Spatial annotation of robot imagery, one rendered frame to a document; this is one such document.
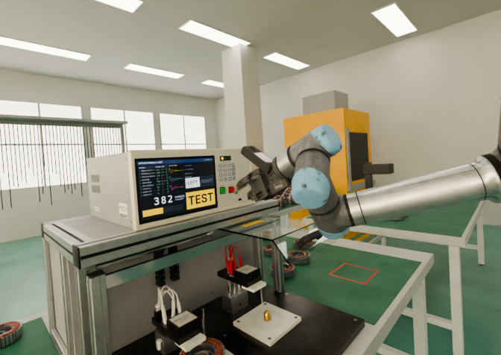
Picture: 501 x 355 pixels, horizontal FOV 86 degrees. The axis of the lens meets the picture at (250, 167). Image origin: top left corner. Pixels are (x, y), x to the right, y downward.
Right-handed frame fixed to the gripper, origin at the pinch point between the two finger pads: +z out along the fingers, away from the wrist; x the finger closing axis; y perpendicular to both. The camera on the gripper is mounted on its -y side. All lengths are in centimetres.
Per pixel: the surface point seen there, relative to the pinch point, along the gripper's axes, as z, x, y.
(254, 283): 11.6, 3.5, 28.3
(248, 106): 200, 289, -207
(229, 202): 8.5, 2.9, 1.5
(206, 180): 5.0, -6.1, -5.9
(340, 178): 125, 327, -27
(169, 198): 6.5, -19.2, -2.6
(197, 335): 13.7, -18.8, 32.9
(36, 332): 66, -45, 17
